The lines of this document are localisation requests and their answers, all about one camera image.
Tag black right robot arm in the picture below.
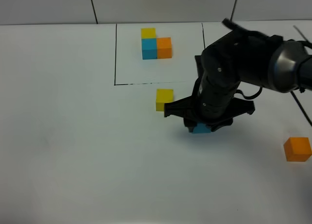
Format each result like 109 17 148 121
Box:
164 19 312 132

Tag orange template block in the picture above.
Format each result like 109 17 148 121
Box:
156 37 173 59

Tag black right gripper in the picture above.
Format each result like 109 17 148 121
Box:
164 82 255 132

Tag blue template block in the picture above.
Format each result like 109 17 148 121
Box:
141 38 157 60

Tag yellow template block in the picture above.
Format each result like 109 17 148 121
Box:
141 28 156 39

